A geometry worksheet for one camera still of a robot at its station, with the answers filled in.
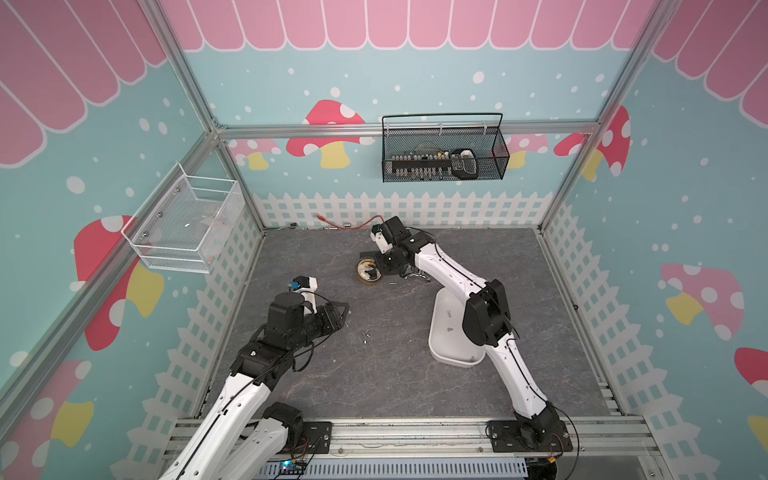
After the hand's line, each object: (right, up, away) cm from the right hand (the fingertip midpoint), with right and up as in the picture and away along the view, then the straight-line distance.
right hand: (379, 262), depth 98 cm
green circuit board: (-21, -50, -25) cm, 59 cm away
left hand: (-8, -12, -23) cm, 27 cm away
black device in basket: (+26, +30, -8) cm, 41 cm away
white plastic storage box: (+20, -23, -10) cm, 32 cm away
